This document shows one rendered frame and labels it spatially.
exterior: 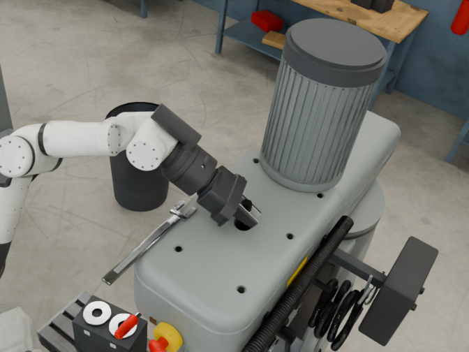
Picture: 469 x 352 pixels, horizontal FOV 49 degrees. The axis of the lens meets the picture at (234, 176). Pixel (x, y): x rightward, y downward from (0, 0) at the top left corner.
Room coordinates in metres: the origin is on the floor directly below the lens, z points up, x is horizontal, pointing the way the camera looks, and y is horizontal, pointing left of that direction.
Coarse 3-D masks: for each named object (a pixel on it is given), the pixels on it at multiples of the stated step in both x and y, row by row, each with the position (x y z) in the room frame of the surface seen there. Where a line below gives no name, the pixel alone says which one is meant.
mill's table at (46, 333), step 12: (72, 300) 1.06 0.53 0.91; (84, 300) 1.06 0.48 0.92; (60, 312) 1.00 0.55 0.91; (72, 312) 1.00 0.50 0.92; (48, 324) 0.94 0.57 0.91; (60, 324) 0.94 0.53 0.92; (48, 336) 0.89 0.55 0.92; (60, 336) 0.90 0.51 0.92; (72, 336) 0.91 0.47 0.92; (48, 348) 0.88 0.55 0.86; (60, 348) 0.86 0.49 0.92; (72, 348) 0.86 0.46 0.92
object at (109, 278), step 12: (180, 204) 0.72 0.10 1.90; (180, 216) 0.69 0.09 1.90; (156, 228) 0.64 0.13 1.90; (168, 228) 0.65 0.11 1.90; (144, 240) 0.61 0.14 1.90; (156, 240) 0.62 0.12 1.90; (132, 252) 0.58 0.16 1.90; (144, 252) 0.59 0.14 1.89; (120, 264) 0.55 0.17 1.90; (132, 264) 0.55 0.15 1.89; (108, 276) 0.52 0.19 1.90
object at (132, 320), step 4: (128, 316) 0.56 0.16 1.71; (132, 316) 0.56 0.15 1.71; (136, 316) 0.56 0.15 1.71; (128, 320) 0.55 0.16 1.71; (132, 320) 0.55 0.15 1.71; (136, 320) 0.55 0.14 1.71; (124, 324) 0.54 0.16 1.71; (128, 324) 0.54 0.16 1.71; (132, 324) 0.54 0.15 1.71; (136, 324) 0.55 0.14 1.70; (120, 328) 0.53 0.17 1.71; (124, 328) 0.53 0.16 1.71; (128, 328) 0.53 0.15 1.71; (132, 328) 0.54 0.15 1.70; (116, 332) 0.52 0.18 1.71; (120, 332) 0.52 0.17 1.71; (124, 332) 0.52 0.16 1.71; (116, 336) 0.52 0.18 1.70; (120, 336) 0.51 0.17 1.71
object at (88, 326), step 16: (96, 304) 0.93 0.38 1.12; (80, 320) 0.87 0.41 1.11; (96, 320) 0.87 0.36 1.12; (112, 320) 0.88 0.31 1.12; (144, 320) 0.91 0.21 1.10; (80, 336) 0.85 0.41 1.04; (96, 336) 0.83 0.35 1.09; (112, 336) 0.84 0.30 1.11; (128, 336) 0.84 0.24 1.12; (144, 336) 0.89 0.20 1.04
